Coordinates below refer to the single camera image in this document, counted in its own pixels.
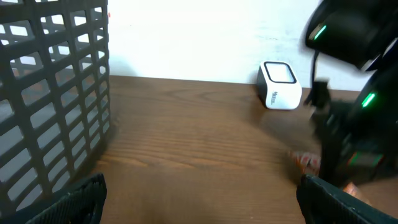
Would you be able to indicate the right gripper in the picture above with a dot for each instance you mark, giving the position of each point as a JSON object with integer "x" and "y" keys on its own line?
{"x": 359, "y": 138}

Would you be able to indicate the white barcode scanner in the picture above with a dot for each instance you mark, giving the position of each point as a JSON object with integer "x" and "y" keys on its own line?
{"x": 277, "y": 86}

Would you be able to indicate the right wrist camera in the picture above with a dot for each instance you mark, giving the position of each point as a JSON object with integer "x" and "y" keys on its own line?
{"x": 319, "y": 95}

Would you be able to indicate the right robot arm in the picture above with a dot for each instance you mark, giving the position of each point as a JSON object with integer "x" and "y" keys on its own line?
{"x": 361, "y": 33}

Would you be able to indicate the red chocolate bar wrapper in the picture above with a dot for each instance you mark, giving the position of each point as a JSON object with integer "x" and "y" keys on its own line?
{"x": 309, "y": 163}

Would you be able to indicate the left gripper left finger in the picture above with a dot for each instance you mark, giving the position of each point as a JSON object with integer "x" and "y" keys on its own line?
{"x": 81, "y": 202}

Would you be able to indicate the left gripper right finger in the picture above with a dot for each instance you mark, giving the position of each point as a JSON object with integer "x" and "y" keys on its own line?
{"x": 323, "y": 203}

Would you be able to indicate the grey plastic basket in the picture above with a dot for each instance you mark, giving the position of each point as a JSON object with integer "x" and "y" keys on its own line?
{"x": 55, "y": 104}

